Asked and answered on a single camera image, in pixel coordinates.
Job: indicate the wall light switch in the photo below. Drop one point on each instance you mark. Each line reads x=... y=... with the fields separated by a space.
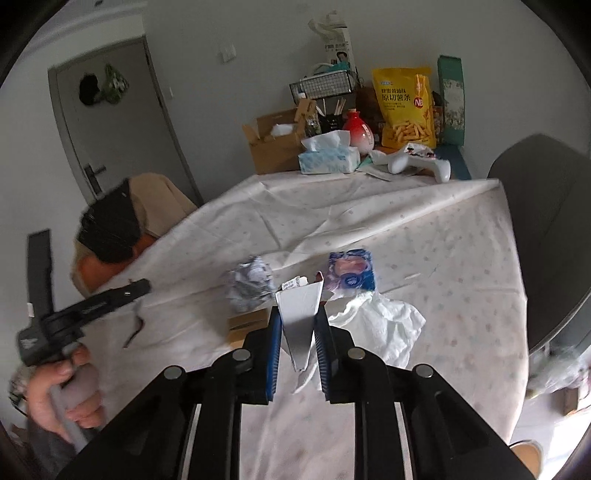
x=228 y=53

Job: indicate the printed paper ball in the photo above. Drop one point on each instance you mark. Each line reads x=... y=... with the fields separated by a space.
x=249 y=284

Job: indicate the white game controller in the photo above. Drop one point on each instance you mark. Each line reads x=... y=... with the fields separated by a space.
x=413 y=155

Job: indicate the grey upholstered chair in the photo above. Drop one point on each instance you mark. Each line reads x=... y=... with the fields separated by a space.
x=547 y=186

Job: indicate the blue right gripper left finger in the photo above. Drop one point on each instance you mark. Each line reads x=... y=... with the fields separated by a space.
x=269 y=358

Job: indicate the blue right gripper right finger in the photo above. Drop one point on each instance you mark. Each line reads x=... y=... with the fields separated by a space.
x=327 y=352

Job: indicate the open brown cardboard box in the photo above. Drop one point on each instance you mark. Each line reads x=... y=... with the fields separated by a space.
x=275 y=154

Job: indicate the green tall carton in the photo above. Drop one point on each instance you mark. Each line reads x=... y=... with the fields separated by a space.
x=452 y=91

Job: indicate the black wire basket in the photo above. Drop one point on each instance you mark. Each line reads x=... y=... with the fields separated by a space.
x=321 y=86

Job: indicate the yellow snack bag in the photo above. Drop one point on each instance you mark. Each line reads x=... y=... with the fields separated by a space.
x=405 y=99

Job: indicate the clear plastic bag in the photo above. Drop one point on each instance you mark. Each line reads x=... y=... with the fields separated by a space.
x=554 y=370

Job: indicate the round trash bin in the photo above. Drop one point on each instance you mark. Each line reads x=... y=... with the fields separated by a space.
x=530 y=454

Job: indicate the white floral tablecloth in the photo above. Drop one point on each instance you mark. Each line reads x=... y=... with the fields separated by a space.
x=417 y=271

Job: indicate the person's left hand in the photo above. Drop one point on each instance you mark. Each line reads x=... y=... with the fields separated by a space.
x=63 y=397

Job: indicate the blue snack wrapper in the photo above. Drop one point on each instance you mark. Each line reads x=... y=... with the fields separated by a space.
x=350 y=270

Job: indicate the white napkin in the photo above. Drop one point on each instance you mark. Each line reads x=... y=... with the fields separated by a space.
x=388 y=328

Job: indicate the brown cardboard piece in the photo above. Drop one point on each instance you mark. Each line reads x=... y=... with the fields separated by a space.
x=241 y=325

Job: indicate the white cardboard box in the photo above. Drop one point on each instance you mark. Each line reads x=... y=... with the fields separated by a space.
x=298 y=301

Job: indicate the blue tissue box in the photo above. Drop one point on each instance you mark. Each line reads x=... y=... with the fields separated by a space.
x=329 y=153

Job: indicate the grey door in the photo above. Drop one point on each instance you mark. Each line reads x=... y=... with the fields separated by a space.
x=112 y=120

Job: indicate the red white vase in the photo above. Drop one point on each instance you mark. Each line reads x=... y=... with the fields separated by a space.
x=360 y=135

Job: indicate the white paper bag with portrait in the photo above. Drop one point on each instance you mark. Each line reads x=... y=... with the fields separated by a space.
x=334 y=33

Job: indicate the black pen cup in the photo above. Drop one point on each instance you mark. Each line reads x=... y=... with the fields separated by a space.
x=331 y=122

